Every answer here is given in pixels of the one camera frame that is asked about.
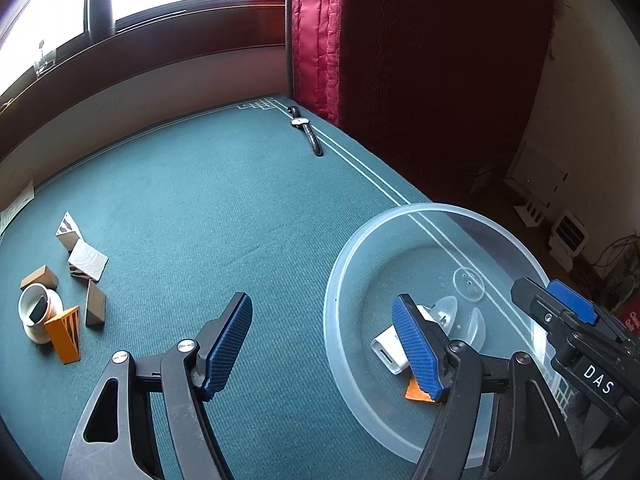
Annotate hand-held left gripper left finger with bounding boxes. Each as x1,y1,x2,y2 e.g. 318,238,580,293
60,291,254,480

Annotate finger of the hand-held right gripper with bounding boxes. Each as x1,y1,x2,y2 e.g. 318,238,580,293
511,277,576,348
547,280,628,343

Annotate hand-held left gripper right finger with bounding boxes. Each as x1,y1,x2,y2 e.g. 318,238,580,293
391,294,583,480

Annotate white plug adapter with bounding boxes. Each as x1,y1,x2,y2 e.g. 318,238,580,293
371,305,443,375

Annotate small orange block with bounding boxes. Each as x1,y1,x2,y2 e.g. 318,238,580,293
405,377,441,403

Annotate clear plastic bowl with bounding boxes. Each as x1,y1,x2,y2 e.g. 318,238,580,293
324,202,556,468

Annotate brown wooden block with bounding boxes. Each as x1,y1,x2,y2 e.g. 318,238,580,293
20,265,58,292
84,280,107,328

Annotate orange black-striped block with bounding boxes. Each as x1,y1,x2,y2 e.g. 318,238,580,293
44,306,81,364

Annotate white cup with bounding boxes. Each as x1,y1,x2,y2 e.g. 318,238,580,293
18,284,64,345

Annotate red packet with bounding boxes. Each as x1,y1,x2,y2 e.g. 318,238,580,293
620,295,640,331

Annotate white electric heater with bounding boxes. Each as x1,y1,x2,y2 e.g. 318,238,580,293
547,212,587,261

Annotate small white stand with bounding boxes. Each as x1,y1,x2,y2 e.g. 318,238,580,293
514,195,551,227

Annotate green table mat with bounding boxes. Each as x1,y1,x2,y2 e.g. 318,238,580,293
0,92,571,480

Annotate white wavy-pattern block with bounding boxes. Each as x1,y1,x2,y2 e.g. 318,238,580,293
67,239,109,281

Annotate white black-striped triangular block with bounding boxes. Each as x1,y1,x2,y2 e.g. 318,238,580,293
56,212,82,252

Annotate white paper sheet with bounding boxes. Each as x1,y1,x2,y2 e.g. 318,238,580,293
0,182,35,235

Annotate red quilted curtain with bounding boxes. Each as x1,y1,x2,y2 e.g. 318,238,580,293
285,0,558,206

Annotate brown window sill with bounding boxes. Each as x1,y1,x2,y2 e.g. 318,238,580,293
0,0,288,161

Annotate black cylinder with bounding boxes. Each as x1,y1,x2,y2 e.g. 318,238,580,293
86,0,117,40

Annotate tangled cables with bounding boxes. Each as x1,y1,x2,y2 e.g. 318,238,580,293
592,235,640,291

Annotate black strap wristwatch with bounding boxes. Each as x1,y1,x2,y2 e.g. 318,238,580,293
288,105,323,156

